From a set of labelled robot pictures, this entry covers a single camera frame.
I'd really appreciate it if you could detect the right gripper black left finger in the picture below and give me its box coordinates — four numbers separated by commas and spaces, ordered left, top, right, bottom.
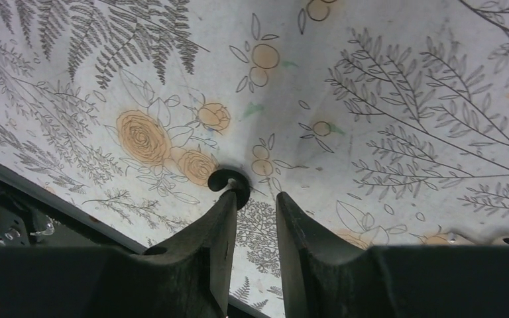
0, 190, 237, 317

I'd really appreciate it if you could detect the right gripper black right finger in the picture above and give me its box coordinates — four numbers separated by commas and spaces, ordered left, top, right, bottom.
276, 192, 509, 317

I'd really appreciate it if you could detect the floral table mat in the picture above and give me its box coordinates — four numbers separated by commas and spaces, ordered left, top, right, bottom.
0, 1, 509, 317

